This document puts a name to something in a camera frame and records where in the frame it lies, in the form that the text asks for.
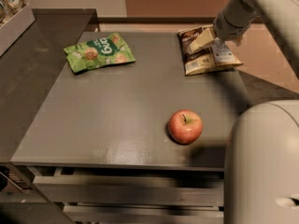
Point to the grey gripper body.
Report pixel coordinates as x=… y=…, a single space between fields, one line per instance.
x=224 y=28

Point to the brown chip bag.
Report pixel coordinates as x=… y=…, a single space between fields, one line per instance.
x=217 y=57

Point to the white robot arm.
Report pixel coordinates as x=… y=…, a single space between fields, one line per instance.
x=261 y=170

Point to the red apple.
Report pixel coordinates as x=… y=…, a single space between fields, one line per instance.
x=185 y=126

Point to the green snack bag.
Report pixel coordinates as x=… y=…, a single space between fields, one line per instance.
x=98 y=53

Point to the grey snack box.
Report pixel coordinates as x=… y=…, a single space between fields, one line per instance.
x=15 y=27

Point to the snack packs in box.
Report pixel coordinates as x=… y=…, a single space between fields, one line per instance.
x=8 y=8

